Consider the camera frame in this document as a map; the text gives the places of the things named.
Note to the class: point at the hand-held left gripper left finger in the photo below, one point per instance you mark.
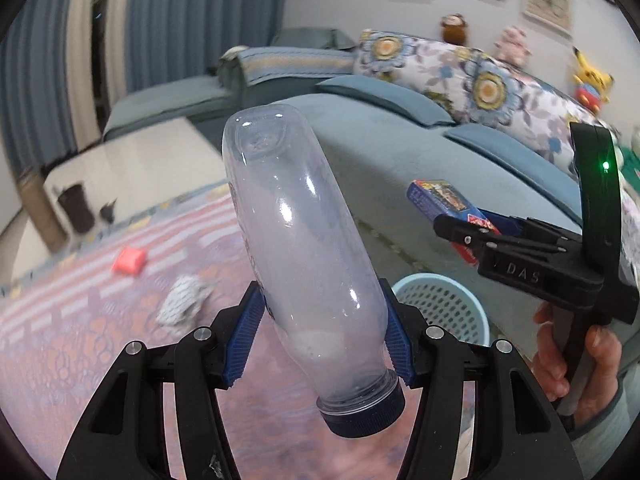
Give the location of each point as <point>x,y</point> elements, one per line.
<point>245,332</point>

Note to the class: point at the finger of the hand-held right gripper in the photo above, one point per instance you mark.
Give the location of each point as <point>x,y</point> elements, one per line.
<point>545,232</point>
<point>465,235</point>

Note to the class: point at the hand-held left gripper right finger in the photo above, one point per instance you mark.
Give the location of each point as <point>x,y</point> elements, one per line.
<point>400,345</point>

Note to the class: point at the blue and white printed box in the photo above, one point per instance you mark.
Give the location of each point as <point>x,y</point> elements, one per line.
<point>435,197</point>

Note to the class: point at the light blue plastic basket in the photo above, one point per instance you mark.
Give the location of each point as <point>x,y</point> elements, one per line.
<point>450,305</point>

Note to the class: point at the clear plastic bottle blue cap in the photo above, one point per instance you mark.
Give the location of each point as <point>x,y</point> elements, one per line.
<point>300,240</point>

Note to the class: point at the person's right forearm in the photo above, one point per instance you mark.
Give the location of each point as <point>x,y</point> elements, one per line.
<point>610,440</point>

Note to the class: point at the person's right hand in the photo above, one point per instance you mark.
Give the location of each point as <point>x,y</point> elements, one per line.
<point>607,370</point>

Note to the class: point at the polka dot paper cone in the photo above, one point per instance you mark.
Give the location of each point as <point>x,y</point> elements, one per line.
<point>182,305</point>

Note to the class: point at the blue sofa cushion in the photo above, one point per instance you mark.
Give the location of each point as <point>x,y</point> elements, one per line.
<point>390,100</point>
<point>510,147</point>

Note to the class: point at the blue corner sofa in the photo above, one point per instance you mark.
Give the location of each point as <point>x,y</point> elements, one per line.
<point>380,160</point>

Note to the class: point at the pink sponge block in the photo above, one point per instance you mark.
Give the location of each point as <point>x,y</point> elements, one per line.
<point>129,261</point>

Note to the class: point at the red and blue toy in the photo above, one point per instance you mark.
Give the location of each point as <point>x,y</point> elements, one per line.
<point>590,97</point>

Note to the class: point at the floral sofa back cover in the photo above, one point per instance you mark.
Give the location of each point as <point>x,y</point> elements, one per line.
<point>480,90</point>

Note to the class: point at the yellow plush toy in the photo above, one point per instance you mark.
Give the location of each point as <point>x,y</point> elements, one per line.
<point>592,72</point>

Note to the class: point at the black key bunch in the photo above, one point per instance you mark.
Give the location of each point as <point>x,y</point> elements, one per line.
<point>107,211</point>

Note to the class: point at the pink pig plush toy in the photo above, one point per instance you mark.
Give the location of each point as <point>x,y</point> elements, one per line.
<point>511,45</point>

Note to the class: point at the white coffee table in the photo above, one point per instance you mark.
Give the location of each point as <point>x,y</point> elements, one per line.
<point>150,160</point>

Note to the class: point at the brown monkey plush toy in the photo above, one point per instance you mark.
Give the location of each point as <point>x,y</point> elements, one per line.
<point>455,29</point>

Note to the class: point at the dark brown cup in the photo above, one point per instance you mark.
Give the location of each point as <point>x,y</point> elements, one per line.
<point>76,207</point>

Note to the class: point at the butterfly picture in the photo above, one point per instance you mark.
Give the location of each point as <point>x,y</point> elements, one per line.
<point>547,7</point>

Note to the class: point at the brown thermos bottle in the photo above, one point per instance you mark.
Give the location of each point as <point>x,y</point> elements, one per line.
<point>40,210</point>

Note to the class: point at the blue striped armrest cover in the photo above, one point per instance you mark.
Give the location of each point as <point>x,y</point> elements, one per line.
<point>295,65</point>

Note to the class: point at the blue curtain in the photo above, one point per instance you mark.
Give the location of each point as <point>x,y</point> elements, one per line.
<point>200,20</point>
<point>35,70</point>

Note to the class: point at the cream curtain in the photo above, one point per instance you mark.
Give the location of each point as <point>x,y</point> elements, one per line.
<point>82,60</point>
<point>117,35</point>

